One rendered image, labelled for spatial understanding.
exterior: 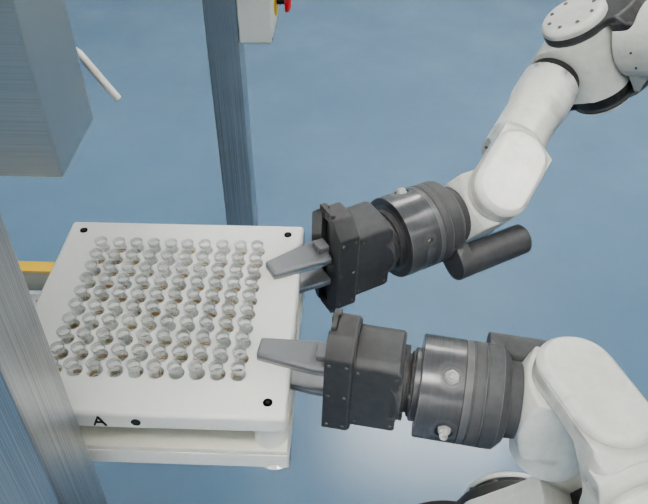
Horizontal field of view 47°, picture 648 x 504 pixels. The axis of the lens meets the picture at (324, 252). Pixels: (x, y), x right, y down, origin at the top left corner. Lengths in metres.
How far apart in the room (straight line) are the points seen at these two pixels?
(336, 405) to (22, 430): 0.26
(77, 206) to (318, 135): 0.90
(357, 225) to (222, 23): 0.73
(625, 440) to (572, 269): 1.76
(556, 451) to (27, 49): 0.54
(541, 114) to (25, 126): 0.55
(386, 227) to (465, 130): 2.15
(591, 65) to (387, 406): 0.51
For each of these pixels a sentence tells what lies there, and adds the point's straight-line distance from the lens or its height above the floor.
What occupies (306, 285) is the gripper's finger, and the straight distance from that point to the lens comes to 0.74.
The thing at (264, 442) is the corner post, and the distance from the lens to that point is 0.64.
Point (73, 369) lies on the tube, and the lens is 0.66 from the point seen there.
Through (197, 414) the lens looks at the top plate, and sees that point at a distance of 0.62.
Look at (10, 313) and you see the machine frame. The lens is 0.49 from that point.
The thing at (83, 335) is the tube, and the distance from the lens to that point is 0.70.
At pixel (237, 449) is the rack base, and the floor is 0.96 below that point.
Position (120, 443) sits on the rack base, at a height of 0.96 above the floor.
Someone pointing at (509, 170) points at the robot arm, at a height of 1.05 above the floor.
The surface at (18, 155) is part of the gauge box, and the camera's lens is 0.73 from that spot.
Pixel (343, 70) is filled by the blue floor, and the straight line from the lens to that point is 3.23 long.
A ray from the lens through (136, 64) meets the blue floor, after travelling 3.38.
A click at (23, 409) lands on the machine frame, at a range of 0.51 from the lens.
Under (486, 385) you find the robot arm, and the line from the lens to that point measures 0.61.
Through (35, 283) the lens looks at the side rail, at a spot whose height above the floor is 0.90.
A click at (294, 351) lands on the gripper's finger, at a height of 1.02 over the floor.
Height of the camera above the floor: 1.50
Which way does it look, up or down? 41 degrees down
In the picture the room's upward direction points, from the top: straight up
